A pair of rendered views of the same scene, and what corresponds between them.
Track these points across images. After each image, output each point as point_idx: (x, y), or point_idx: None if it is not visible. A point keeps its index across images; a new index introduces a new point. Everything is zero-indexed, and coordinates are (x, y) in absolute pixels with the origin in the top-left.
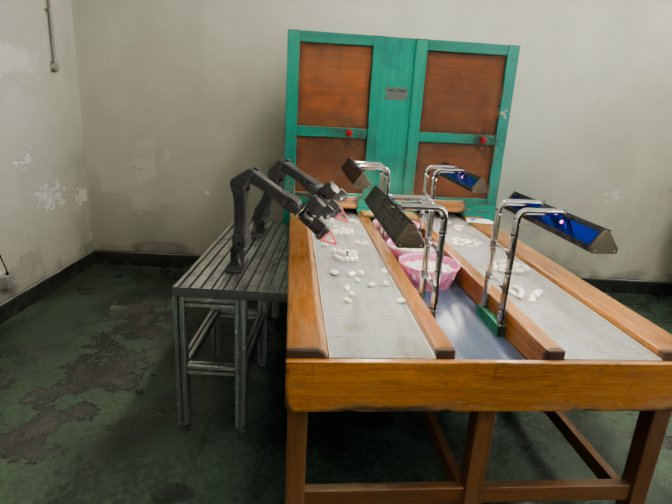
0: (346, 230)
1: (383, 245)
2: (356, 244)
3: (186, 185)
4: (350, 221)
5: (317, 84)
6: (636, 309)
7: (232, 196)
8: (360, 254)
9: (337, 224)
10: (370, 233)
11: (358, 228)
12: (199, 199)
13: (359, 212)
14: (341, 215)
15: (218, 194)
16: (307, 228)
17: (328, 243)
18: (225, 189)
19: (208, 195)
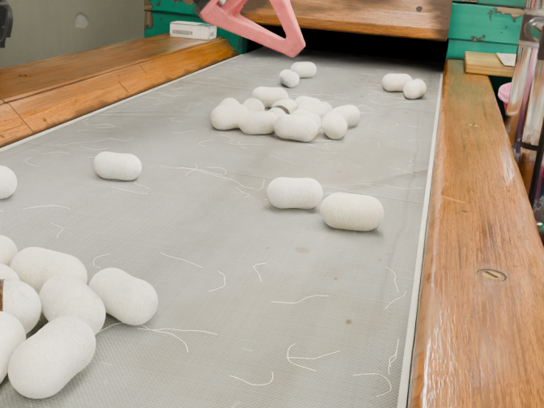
0: (301, 111)
1: (503, 251)
2: (280, 207)
3: (33, 1)
4: (387, 86)
5: None
6: None
7: (140, 35)
8: (189, 333)
9: (311, 92)
10: (443, 138)
11: (405, 116)
12: (63, 40)
13: (454, 60)
14: (373, 70)
15: (107, 28)
16: (79, 82)
17: (75, 176)
18: (124, 14)
19: (83, 30)
